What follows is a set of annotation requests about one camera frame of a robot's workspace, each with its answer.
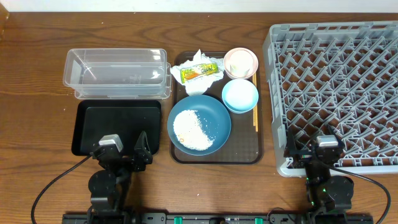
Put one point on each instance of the white rice pile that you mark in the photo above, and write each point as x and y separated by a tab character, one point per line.
188	130

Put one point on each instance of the grey dishwasher rack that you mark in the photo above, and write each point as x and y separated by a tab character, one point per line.
342	74

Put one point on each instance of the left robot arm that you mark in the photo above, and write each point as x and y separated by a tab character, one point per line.
110	185

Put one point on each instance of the dark blue plate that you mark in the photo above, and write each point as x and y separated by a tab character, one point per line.
215	119

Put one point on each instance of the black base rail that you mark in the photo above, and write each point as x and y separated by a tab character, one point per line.
161	218

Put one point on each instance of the yellow green snack wrapper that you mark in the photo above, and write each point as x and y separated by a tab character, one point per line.
196	71

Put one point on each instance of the pink bowl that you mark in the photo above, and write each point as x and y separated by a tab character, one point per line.
253	70

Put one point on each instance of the clear plastic waste bin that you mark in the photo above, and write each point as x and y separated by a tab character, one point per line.
118	73

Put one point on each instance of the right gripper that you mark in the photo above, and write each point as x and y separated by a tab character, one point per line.
303	157

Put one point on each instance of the cream cup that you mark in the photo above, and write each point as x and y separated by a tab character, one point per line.
240	63

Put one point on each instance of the black rectangular tray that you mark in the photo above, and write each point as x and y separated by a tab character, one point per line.
126	118

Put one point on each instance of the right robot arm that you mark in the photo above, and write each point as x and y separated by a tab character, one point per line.
326	192

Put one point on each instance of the light blue bowl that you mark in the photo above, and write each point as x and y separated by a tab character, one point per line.
240	96

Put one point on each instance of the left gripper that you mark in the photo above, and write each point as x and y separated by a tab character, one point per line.
144	154

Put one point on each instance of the white napkin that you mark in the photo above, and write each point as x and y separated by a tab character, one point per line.
199	85

